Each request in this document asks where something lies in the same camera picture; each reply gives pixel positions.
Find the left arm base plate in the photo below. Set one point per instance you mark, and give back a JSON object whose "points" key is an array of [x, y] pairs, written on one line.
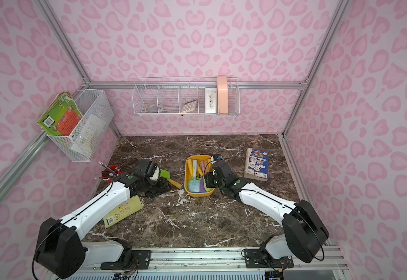
{"points": [[130, 260]]}

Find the small pink calculator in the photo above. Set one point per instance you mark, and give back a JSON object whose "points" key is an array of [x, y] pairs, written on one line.
{"points": [[189, 106]]}

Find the pink box on shelf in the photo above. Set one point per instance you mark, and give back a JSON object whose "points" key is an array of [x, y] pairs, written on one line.
{"points": [[222, 95]]}

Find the green red book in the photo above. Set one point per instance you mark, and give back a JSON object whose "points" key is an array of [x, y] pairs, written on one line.
{"points": [[61, 117]]}

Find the white wire wall shelf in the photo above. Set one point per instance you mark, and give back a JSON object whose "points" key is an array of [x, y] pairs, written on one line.
{"points": [[171, 95]]}

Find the blue white book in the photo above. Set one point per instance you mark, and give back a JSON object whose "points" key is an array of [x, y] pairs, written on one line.
{"points": [[256, 165]]}

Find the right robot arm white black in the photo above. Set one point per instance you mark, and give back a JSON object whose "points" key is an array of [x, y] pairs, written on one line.
{"points": [[304, 234]]}

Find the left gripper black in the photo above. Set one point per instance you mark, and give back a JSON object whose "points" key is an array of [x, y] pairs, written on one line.
{"points": [[160, 181]]}

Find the yellow green booklet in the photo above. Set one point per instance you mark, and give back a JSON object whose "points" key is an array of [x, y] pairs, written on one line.
{"points": [[122, 211]]}

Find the red pen holder cup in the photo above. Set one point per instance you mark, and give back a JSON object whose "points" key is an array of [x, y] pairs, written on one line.
{"points": [[110, 172]]}

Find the light blue plastic shovel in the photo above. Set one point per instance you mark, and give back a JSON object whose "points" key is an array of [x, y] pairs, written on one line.
{"points": [[193, 184]]}

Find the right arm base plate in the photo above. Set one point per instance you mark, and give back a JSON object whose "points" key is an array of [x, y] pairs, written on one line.
{"points": [[256, 258]]}

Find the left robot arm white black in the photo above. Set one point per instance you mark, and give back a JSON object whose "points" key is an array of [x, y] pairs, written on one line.
{"points": [[60, 247]]}

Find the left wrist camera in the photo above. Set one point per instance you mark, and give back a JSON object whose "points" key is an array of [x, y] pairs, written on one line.
{"points": [[153, 173]]}

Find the white mesh wall basket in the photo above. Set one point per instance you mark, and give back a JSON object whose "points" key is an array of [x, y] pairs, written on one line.
{"points": [[90, 101]]}

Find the white box on shelf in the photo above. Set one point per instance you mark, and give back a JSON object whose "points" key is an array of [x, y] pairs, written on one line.
{"points": [[210, 100]]}

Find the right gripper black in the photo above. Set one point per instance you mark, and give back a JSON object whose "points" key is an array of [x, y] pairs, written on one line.
{"points": [[211, 179]]}

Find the purple shovel pink handle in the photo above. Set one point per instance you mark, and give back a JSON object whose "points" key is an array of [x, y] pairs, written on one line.
{"points": [[201, 178]]}

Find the white papers in basket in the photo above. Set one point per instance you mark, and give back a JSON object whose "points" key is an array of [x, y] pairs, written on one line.
{"points": [[87, 138]]}

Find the yellow plastic storage box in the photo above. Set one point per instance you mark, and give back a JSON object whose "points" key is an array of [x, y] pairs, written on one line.
{"points": [[203, 160]]}

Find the round clear object on shelf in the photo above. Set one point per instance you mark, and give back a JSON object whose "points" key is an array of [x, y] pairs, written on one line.
{"points": [[152, 107]]}

